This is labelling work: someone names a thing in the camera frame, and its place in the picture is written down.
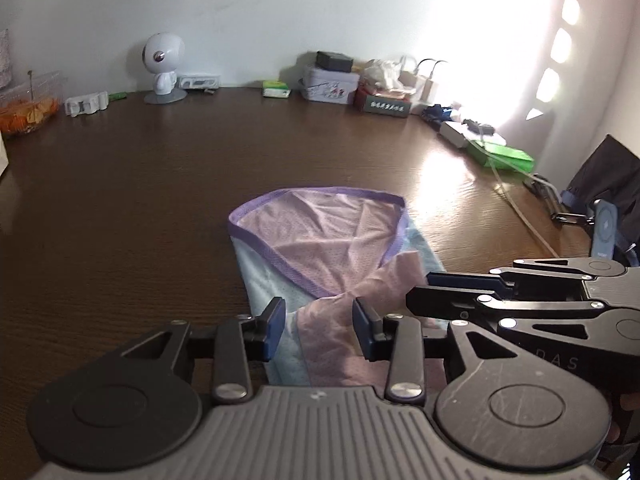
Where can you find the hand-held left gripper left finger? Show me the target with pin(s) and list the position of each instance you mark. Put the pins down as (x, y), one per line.
(272, 330)

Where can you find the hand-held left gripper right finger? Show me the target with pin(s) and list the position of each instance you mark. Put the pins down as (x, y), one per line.
(365, 330)

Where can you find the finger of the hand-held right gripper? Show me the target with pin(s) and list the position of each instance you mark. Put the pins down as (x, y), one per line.
(450, 302)
(465, 281)

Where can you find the pink and blue mesh vest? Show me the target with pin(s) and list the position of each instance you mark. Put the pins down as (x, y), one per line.
(325, 245)

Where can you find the person's right hand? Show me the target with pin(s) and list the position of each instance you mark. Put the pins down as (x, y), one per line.
(620, 410)

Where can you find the black metal clips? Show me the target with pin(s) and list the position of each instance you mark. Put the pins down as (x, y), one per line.
(550, 200)

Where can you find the phone on stand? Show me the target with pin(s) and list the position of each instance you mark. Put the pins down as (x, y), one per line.
(605, 230)

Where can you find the green flat box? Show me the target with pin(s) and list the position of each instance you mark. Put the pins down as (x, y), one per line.
(505, 157)

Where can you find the white power strip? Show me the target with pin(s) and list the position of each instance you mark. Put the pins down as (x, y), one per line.
(454, 134)

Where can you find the black plug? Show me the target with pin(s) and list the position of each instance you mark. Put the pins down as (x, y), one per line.
(477, 126)

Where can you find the dark labelled box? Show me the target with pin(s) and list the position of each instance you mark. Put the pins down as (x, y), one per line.
(385, 106)

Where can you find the crumpled white tissue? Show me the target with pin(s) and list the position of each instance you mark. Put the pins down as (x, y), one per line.
(380, 72)

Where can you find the printed tin box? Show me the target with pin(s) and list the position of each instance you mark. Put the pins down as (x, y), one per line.
(330, 85)

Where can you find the green and white packet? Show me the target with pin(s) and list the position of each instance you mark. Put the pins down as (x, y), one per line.
(276, 89)

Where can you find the black power adapter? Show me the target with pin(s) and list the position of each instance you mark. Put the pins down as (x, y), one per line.
(334, 61)

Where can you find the white rectangular device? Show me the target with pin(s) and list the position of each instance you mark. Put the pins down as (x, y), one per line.
(200, 82)

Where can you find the small green wrapper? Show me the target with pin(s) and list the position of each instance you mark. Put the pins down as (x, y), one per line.
(118, 95)

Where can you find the white plastic clip holder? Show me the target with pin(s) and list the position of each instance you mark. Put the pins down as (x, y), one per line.
(87, 104)

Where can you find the white round-headed robot figure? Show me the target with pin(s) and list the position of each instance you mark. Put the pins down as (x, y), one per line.
(162, 55)

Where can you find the purple and white tissue box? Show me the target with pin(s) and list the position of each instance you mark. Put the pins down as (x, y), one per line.
(3, 157)

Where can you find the clear plastic snack container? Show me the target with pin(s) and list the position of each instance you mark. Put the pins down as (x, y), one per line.
(27, 110)

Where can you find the white textured vase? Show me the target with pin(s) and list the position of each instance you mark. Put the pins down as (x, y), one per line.
(4, 60)

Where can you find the white wall charger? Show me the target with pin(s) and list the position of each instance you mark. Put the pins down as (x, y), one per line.
(425, 87)

